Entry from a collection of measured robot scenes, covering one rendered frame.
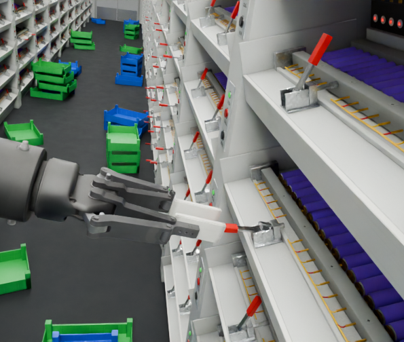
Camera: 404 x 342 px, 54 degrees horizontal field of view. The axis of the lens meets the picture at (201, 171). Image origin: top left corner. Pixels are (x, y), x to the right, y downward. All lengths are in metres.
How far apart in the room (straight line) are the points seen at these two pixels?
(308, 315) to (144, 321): 1.21
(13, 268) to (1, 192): 1.44
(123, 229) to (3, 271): 1.46
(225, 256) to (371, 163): 0.51
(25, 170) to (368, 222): 0.35
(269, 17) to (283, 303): 0.41
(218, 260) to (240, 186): 0.19
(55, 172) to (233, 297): 0.43
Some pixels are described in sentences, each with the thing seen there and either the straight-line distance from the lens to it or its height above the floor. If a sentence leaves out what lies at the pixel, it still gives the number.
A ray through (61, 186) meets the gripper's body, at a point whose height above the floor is 0.99.
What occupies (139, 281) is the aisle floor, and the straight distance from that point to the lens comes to 1.81.
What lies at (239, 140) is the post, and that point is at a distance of 0.69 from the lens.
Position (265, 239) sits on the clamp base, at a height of 0.91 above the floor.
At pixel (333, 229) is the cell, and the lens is 0.57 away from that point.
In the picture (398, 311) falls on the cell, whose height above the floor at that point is 0.94.
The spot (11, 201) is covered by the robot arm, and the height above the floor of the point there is 0.98.
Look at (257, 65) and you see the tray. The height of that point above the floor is 1.11.
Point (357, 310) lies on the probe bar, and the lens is 0.47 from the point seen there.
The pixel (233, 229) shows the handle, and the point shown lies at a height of 0.92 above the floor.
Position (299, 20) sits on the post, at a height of 1.18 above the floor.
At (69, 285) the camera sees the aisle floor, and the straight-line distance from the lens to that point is 1.80.
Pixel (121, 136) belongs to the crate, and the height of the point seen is 0.16.
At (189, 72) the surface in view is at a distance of 1.36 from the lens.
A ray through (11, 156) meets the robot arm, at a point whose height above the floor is 1.02.
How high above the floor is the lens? 1.23
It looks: 26 degrees down
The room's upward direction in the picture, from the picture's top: 8 degrees clockwise
